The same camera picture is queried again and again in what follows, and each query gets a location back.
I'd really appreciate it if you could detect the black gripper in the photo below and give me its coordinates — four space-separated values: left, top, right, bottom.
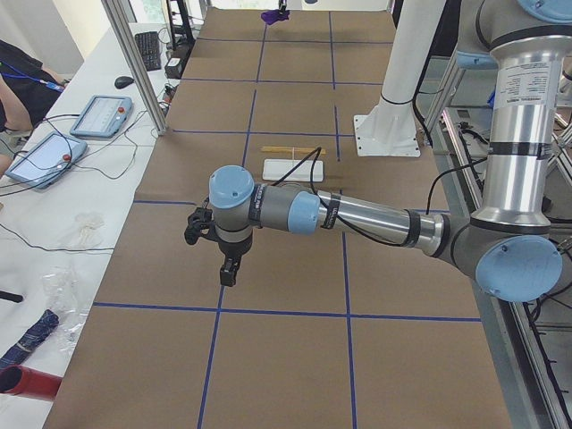
215 226 253 287

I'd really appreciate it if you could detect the purple microfiber towel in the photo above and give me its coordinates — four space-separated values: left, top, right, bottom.
260 9 290 26

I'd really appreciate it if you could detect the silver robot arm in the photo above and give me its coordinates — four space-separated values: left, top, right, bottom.
189 1 571 302

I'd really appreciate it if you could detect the white towel rack base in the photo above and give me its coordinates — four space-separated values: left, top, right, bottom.
262 159 324 182

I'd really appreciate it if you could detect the wooden rack rod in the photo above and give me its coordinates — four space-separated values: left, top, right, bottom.
261 146 318 156

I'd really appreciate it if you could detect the clear plastic bag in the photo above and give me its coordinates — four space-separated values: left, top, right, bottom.
41 267 89 356

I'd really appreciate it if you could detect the dark blue folded umbrella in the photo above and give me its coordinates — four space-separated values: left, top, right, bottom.
1 309 59 370

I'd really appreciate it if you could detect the far teach pendant tablet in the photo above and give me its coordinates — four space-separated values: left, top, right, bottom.
70 95 133 139

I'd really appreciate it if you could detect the teach pendant tablet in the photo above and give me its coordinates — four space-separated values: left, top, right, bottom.
70 95 133 139
6 131 88 189

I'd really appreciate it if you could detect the small black box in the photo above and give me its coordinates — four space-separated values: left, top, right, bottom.
164 57 183 80

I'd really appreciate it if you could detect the near teach pendant tablet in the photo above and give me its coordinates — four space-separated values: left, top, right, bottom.
6 131 88 189

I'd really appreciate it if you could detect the black computer mouse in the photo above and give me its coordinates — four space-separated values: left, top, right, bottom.
114 76 134 89

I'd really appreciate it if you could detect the red cylinder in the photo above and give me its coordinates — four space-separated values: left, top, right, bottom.
1 366 63 401

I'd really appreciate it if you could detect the black keyboard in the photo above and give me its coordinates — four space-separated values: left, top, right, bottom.
134 31 162 72

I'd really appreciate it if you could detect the seated person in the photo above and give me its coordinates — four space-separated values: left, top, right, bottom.
0 38 68 178

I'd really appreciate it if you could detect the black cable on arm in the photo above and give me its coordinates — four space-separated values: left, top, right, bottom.
273 146 491 248

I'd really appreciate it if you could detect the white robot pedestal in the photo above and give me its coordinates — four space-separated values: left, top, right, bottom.
354 0 446 157

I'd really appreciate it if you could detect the aluminium frame post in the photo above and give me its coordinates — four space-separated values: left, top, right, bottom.
101 0 167 136

